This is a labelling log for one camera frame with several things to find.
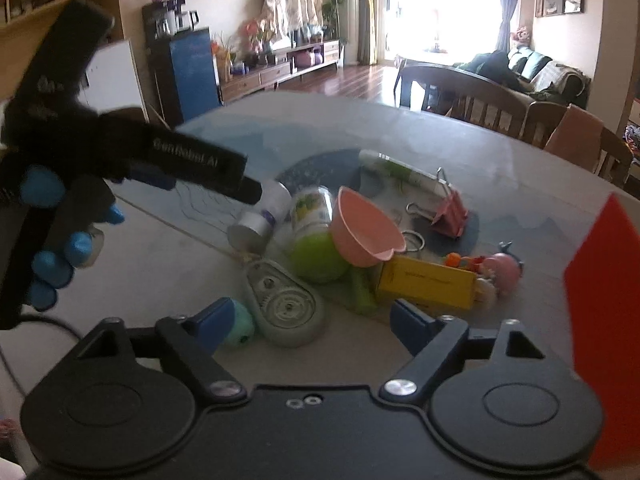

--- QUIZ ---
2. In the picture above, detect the sofa with clothes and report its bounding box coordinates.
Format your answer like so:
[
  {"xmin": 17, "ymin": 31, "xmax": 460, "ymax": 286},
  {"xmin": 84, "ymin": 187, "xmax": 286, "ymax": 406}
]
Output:
[{"xmin": 456, "ymin": 46, "xmax": 590, "ymax": 108}]

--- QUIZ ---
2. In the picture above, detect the teal stone egg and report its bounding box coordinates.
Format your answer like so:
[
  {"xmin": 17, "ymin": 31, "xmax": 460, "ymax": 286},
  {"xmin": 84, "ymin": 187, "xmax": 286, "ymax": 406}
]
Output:
[{"xmin": 224, "ymin": 300, "xmax": 256, "ymax": 348}]

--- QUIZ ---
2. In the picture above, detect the red cardboard box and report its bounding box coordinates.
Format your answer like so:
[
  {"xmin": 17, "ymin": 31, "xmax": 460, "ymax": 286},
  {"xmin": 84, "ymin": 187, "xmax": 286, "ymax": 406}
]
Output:
[{"xmin": 563, "ymin": 193, "xmax": 639, "ymax": 469}]

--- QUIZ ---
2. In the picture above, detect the wooden chair with pink cloth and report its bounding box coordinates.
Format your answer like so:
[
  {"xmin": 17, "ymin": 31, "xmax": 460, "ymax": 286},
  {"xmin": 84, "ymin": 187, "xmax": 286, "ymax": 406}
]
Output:
[{"xmin": 521, "ymin": 102, "xmax": 634, "ymax": 188}]

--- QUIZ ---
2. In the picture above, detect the green potted plant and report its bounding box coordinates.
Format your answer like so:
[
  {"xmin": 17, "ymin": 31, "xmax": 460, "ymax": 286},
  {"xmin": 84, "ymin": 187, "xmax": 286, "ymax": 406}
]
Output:
[{"xmin": 321, "ymin": 0, "xmax": 346, "ymax": 41}]

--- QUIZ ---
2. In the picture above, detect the dark wooden dining chair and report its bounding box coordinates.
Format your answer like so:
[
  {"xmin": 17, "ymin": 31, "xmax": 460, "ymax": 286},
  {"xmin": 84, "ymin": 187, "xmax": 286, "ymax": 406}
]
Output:
[{"xmin": 397, "ymin": 64, "xmax": 528, "ymax": 139}]

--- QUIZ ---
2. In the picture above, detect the pink plastic scoop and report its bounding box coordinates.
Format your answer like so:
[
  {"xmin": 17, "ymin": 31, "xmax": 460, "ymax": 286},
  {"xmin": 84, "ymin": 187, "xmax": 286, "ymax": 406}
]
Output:
[{"xmin": 330, "ymin": 186, "xmax": 407, "ymax": 268}]

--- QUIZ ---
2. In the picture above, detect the orange toy figure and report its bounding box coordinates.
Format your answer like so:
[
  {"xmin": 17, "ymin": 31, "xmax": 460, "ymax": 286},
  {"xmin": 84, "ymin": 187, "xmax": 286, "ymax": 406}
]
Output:
[{"xmin": 442, "ymin": 252, "xmax": 485, "ymax": 273}]

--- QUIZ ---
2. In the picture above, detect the pink binder clip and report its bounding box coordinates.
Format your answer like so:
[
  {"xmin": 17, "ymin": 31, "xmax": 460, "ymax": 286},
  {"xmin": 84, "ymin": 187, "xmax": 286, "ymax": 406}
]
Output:
[{"xmin": 405, "ymin": 167, "xmax": 469, "ymax": 240}]

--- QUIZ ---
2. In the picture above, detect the blue black cabinet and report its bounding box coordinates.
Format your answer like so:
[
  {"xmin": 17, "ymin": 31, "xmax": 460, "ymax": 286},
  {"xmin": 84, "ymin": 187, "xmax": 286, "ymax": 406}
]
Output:
[{"xmin": 142, "ymin": 0, "xmax": 222, "ymax": 127}]

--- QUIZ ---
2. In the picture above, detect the white cabinet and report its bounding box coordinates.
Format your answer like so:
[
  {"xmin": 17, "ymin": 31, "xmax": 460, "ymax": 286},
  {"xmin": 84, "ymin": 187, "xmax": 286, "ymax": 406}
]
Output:
[{"xmin": 78, "ymin": 40, "xmax": 148, "ymax": 118}]

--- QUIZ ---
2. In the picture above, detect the grey correction tape dispenser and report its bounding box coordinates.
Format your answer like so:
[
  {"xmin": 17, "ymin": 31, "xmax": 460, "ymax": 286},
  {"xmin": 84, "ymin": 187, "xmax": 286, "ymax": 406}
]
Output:
[{"xmin": 243, "ymin": 259, "xmax": 326, "ymax": 348}]

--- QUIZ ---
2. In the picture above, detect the blue landscape table mat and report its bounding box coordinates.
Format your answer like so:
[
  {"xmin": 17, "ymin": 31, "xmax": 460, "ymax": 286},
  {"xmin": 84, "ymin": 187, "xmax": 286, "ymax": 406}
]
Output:
[{"xmin": 112, "ymin": 109, "xmax": 616, "ymax": 311}]

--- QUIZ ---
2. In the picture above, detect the fruit label jar green lid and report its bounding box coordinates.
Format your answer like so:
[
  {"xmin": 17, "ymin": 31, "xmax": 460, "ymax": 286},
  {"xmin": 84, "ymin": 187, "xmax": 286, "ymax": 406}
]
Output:
[{"xmin": 290, "ymin": 186, "xmax": 349, "ymax": 284}]

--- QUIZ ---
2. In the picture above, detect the wooden tv console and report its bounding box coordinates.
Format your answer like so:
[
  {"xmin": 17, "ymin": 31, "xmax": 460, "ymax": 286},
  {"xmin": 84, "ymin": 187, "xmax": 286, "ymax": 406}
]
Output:
[{"xmin": 220, "ymin": 40, "xmax": 344, "ymax": 104}]

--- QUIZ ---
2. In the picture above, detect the yellow cardboard box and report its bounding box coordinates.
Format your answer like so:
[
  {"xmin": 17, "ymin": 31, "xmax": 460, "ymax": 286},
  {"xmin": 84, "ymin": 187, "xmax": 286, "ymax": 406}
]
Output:
[{"xmin": 374, "ymin": 256, "xmax": 476, "ymax": 310}]

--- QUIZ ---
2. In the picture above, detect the metal key ring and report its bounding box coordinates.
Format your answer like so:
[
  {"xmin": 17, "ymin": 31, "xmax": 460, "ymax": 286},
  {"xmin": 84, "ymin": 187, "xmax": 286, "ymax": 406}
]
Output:
[{"xmin": 399, "ymin": 228, "xmax": 426, "ymax": 259}]

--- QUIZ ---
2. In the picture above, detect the blue gloved left hand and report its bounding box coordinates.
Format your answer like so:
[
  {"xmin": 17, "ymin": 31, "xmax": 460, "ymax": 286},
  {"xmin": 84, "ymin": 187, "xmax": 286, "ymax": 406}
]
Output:
[{"xmin": 1, "ymin": 162, "xmax": 115, "ymax": 330}]

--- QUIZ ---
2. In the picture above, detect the pink narwhal girl figurine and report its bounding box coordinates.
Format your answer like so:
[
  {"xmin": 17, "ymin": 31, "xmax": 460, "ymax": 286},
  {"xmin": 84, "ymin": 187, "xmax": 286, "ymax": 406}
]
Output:
[{"xmin": 475, "ymin": 242, "xmax": 524, "ymax": 308}]

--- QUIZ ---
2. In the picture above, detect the white green glue tube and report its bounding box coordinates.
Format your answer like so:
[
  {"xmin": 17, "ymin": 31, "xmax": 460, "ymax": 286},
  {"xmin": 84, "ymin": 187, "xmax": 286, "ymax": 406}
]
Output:
[{"xmin": 358, "ymin": 150, "xmax": 451, "ymax": 197}]

